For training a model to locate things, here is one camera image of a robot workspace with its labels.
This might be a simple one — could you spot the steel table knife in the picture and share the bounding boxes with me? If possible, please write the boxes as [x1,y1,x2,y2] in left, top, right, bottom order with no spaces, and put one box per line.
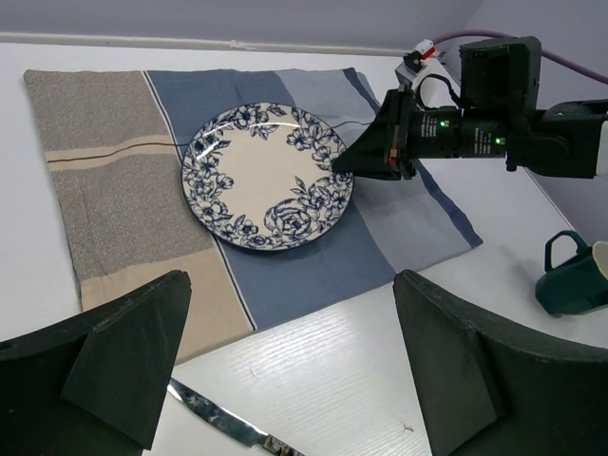
[167,378,303,456]

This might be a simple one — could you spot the dark green mug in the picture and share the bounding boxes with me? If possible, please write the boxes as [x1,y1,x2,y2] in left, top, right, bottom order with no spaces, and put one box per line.
[535,230,607,316]

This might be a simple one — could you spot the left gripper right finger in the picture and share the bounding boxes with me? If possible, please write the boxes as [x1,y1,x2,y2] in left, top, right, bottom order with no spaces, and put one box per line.
[393,270,607,455]

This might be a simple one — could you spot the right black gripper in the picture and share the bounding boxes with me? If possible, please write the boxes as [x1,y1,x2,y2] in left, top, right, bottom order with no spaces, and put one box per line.
[332,36,568,181]

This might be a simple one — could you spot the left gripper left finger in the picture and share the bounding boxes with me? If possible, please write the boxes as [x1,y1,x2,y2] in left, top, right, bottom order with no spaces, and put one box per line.
[1,271,192,455]

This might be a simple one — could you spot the blue floral ceramic plate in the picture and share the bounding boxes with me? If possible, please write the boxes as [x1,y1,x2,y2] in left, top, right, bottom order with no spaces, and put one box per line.
[181,103,353,251]

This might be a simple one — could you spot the blue beige checked cloth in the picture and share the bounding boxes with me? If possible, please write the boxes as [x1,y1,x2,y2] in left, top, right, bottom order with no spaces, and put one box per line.
[24,68,482,361]

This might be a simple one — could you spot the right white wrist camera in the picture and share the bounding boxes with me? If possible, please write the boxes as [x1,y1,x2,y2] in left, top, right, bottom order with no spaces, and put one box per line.
[395,39,460,108]

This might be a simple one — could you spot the aluminium table edge rail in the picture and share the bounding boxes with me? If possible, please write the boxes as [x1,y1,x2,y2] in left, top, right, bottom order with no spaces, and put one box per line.
[1,31,408,57]

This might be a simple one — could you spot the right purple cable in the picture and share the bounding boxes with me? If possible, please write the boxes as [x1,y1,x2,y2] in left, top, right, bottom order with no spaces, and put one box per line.
[434,28,608,86]

